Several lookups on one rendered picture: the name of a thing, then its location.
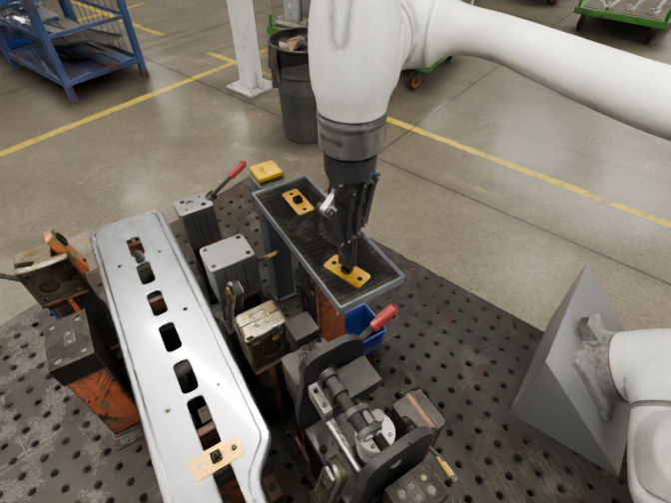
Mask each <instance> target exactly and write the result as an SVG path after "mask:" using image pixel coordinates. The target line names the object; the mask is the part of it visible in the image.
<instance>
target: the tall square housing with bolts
mask: <svg viewBox="0 0 671 503"><path fill-rule="evenodd" d="M200 256H201V258H202V261H203V264H204V267H205V270H206V273H207V276H208V279H209V281H210V284H211V287H212V289H213V291H214V293H215V296H216V297H217V299H218V301H219V302H220V304H221V306H222V309H223V312H224V315H223V318H224V320H227V301H226V299H225V292H226V287H227V283H228V282H230V281H233V280H238V281H239V283H240V284H241V286H242V288H243V289H244V307H243V312H245V311H247V310H249V309H251V308H253V307H256V306H258V305H260V304H262V303H264V302H265V298H264V293H263V288H262V283H261V278H260V273H259V268H258V262H257V260H256V258H255V253H254V251H253V250H252V248H251V247H250V245H249V244H248V242H247V241H246V239H245V238H244V236H242V235H235V236H233V237H230V238H227V239H225V240H222V241H220V242H217V243H214V244H212V245H209V246H206V247H204V248H201V249H200Z"/></svg>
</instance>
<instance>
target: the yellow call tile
mask: <svg viewBox="0 0 671 503"><path fill-rule="evenodd" d="M250 171H251V172H252V174H253V175H254V176H255V177H256V179H257V180H258V181H259V182H260V183H262V182H265V181H268V180H271V179H274V178H277V177H280V176H282V175H283V172H282V171H281V170H280V169H279V167H278V166H277V165H276V164H275V163H274V162H273V161H272V160H270V161H267V162H264V163H261V164H258V165H255V166H252V167H250Z"/></svg>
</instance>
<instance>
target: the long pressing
mask: <svg viewBox="0 0 671 503"><path fill-rule="evenodd" d="M135 238H138V239H140V242H141V244H142V247H143V249H144V253H143V256H144V257H145V260H144V261H142V262H136V260H135V258H134V257H132V255H131V252H130V250H129V247H128V244H127V241H129V240H132V239H135ZM90 243H91V246H92V250H93V254H94V257H95V261H96V264H97V268H98V271H99V275H100V278H101V282H102V286H103V289H104V293H105V296H106V299H107V302H108V306H109V309H110V313H111V317H112V320H113V324H114V327H115V331H116V334H117V338H118V341H119V345H120V349H121V352H122V356H123V359H124V363H125V366H126V370H127V373H128V377H129V381H130V384H131V388H132V391H133V395H134V398H135V402H136V405H137V409H138V413H139V416H140V420H141V423H142V427H143V430H144V434H145V437H146V441H147V444H148V448H149V452H150V455H151V459H152V462H153V466H154V469H155V473H156V476H157V480H158V484H159V487H160V491H161V494H162V498H163V501H164V503H224V502H223V500H222V497H221V494H220V491H219V489H218V486H217V483H216V481H215V478H214V473H215V472H214V473H212V474H211V475H209V476H207V477H206V478H204V479H202V480H200V481H198V482H197V481H195V480H194V477H193V474H192V471H191V467H190V464H189V461H190V460H191V459H192V458H194V457H195V456H197V455H199V454H201V453H202V452H204V451H205V450H204V448H203V446H202V443H201V440H200V438H199V435H198V432H197V429H196V427H195V424H194V421H193V419H192V416H191V413H190V411H189V408H188V403H189V401H190V400H192V399H194V398H196V397H198V396H203V397H204V399H205V401H206V404H207V406H208V409H209V411H210V414H211V416H212V419H213V421H214V424H215V426H216V429H217V431H218V433H219V436H220V438H221V442H222V441H224V440H226V439H228V438H229V437H231V436H233V435H238V437H239V439H240V441H241V444H242V446H243V449H244V451H245V453H244V455H243V456H242V457H240V458H238V459H236V460H235V461H233V462H231V463H230V465H231V466H232V468H233V470H234V473H235V475H236V478H237V480H238V483H239V485H240V488H241V490H242V493H243V495H244V498H245V500H246V503H269V502H268V500H267V498H266V495H265V493H264V491H263V488H262V473H263V469H264V466H265V463H266V460H267V457H268V454H269V451H270V448H271V445H272V434H271V430H270V427H269V425H268V423H267V421H266V419H265V417H264V415H263V414H262V412H261V410H260V408H259V406H258V404H257V402H256V400H255V398H254V396H253V394H252V392H251V390H250V388H249V386H248V384H247V382H246V379H245V377H244V375H243V373H242V371H241V369H240V367H239V365H238V363H237V361H236V359H235V357H234V355H233V353H232V351H231V349H230V347H229V345H228V343H227V341H226V339H225V337H224V335H223V333H222V331H221V329H220V327H219V325H218V323H217V321H216V319H215V317H214V315H213V313H212V311H211V309H210V307H209V305H208V303H207V301H206V299H205V297H204V295H203V293H202V291H201V289H200V287H199V285H198V283H197V281H196V279H195V277H194V275H193V273H192V270H191V268H190V266H189V264H188V262H187V260H186V258H185V256H184V254H183V252H182V250H181V248H180V246H179V244H178V242H177V240H176V238H175V236H174V234H173V232H172V230H171V228H170V226H169V224H168V222H167V220H166V218H165V216H164V214H163V213H162V212H161V211H159V210H151V211H148V212H144V213H141V214H138V215H135V216H132V217H129V218H126V219H123V220H120V221H117V222H114V223H111V224H108V225H105V226H102V227H99V228H98V229H96V230H94V231H93V232H92V234H91V235H90ZM159 251H161V252H159ZM145 262H148V263H149V264H150V267H151V269H152V271H153V274H154V276H155V280H154V281H153V282H150V283H148V284H142V282H141V279H140V277H139V274H138V271H137V266H138V265H140V264H143V263H145ZM119 265H120V266H121V267H118V266H119ZM155 291H160V292H161V294H162V296H163V299H164V301H165V304H166V306H167V309H168V310H167V311H166V312H165V313H163V314H160V315H158V316H154V314H153V312H152V309H151V306H150V304H149V301H148V298H147V296H148V295H149V294H150V293H152V292H155ZM185 307H186V308H187V310H183V309H184V308H185ZM168 323H173V324H174V326H175V328H176V331H177V333H178V336H179V338H180V341H181V343H182V346H181V347H180V348H178V349H176V350H174V351H172V352H168V351H167V349H166V346H165V343H164V340H163V338H162V335H161V332H160V328H161V327H162V326H164V325H166V324H168ZM183 360H188V361H189V362H190V364H191V367H192V369H193V372H194V374H195V377H196V379H197V382H198V384H199V385H198V388H197V389H195V390H194V391H192V392H190V393H187V394H184V393H183V392H182V389H181V386H180V384H179V381H178V378H177V375H176V373H175V370H174V366H175V365H176V364H177V363H179V362H181V361H183ZM218 383H221V385H220V386H217V384H218ZM167 409H170V412H169V413H166V410H167Z"/></svg>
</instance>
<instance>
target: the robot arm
mask: <svg viewBox="0 0 671 503"><path fill-rule="evenodd" d="M308 46H309V66H310V76H311V84H312V88H313V91H314V94H315V97H316V101H317V118H318V140H319V146H320V148H321V150H322V151H323V152H324V169H325V173H326V175H327V177H328V179H329V186H328V190H327V193H328V197H327V199H326V200H325V202H324V203H323V204H322V203H317V205H316V210H317V211H318V212H319V213H320V214H321V216H322V219H323V223H324V226H325V230H326V233H327V237H328V240H329V242H331V243H332V244H334V245H336V246H337V253H338V263H340V264H341V265H343V266H345V267H346V268H348V269H349V270H352V269H353V268H354V267H355V266H356V251H357V237H359V238H360V239H361V238H362V237H363V235H364V233H363V232H361V231H360V229H361V228H365V227H366V225H367V220H368V216H369V212H370V207H371V203H372V199H373V194H374V190H375V187H376V184H377V182H378V179H379V177H380V173H377V172H376V161H377V153H379V152H380V150H381V149H382V147H383V141H384V130H385V120H386V117H387V104H388V100H389V97H390V95H391V93H392V90H393V89H394V88H395V86H396V85H397V82H398V78H399V74H400V71H401V70H407V69H415V68H430V67H431V66H432V65H433V64H434V63H435V62H437V61H438V60H440V59H442V58H444V57H447V56H454V55H460V56H470V57H476V58H481V59H485V60H488V61H491V62H494V63H497V64H499V65H502V66H504V67H506V68H508V69H511V70H513V71H515V72H517V73H519V74H521V75H523V76H525V77H527V78H529V79H531V80H533V81H535V82H537V83H539V84H541V85H543V86H545V87H547V88H549V89H551V90H553V91H555V92H557V93H559V94H561V95H563V96H565V97H568V98H570V99H572V100H574V101H576V102H578V103H580V104H582V105H584V106H586V107H588V108H590V109H592V110H594V111H596V112H598V113H600V114H602V115H604V116H607V117H609V118H611V119H613V120H616V121H618V122H620V123H623V124H625V125H627V126H630V127H632V128H635V129H637V130H640V131H642V132H645V133H648V134H651V135H653V136H656V137H659V138H662V139H665V140H668V141H671V66H670V65H666V64H662V63H659V62H656V61H652V60H649V59H646V58H642V57H639V56H636V55H633V54H630V53H627V52H624V51H620V50H617V49H614V48H611V47H608V46H605V45H602V44H599V43H595V42H592V41H589V40H586V39H583V38H580V37H577V36H574V35H570V34H567V33H564V32H561V31H558V30H555V29H552V28H548V27H545V26H542V25H539V24H536V23H533V22H530V21H527V20H523V19H520V18H517V17H514V16H510V15H507V14H503V13H500V12H496V11H492V10H488V9H484V8H480V7H476V6H472V5H469V4H466V3H464V2H461V1H460V0H312V1H311V8H310V16H309V35H308ZM578 326H579V329H580V333H581V336H582V340H581V342H580V344H579V346H578V348H577V350H576V351H575V352H574V353H573V354H572V355H571V363H572V365H573V367H574V368H575V369H576V370H577V372H578V373H579V375H580V377H581V378H582V380H583V382H584V384H585V386H586V388H587V390H588V392H589V394H590V395H591V397H592V399H593V401H594V403H595V405H596V407H597V409H598V412H599V415H600V418H601V420H602V421H605V422H611V421H612V419H613V415H614V411H615V407H616V405H617V403H618V402H629V403H630V407H631V411H630V420H629V426H628V437H627V477H628V487H629V491H630V494H631V497H632V500H633V503H671V328H655V329H640V330H632V331H622V332H612V331H608V330H607V328H606V326H605V323H604V321H603V319H602V317H601V315H599V314H592V315H591V317H590V318H589V317H582V318H581V319H579V320H578Z"/></svg>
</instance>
